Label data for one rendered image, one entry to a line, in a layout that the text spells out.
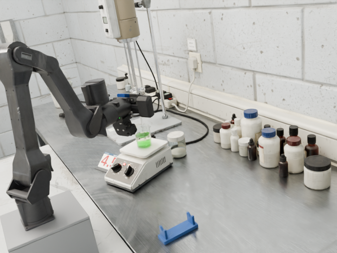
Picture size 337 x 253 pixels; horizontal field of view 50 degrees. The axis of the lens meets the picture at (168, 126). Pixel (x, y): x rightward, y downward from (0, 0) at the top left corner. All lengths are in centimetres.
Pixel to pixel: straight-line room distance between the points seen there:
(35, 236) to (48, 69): 36
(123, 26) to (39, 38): 207
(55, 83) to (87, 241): 37
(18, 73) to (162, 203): 52
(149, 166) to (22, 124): 46
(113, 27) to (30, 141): 71
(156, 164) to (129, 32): 55
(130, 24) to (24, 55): 70
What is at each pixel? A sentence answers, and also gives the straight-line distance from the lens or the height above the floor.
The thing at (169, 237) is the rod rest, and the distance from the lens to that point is 90.
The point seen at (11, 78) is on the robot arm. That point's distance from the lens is 82.
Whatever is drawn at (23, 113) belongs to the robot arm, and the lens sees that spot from 83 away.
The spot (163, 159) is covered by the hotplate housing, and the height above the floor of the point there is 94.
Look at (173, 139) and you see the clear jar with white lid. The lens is 124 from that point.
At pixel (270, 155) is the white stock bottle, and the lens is 114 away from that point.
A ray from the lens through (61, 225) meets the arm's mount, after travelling 85.
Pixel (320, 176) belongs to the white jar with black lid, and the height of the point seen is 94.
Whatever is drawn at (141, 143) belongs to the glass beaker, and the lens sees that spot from 115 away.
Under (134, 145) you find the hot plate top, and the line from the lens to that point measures 121.
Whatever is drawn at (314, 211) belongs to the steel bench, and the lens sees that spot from 98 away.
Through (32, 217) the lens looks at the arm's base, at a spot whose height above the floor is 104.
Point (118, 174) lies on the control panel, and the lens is 115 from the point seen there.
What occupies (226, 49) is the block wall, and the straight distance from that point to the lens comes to 146.
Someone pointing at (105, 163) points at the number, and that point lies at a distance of 130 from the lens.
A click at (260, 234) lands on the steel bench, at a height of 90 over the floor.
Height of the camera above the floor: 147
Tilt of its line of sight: 21 degrees down
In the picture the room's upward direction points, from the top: 9 degrees counter-clockwise
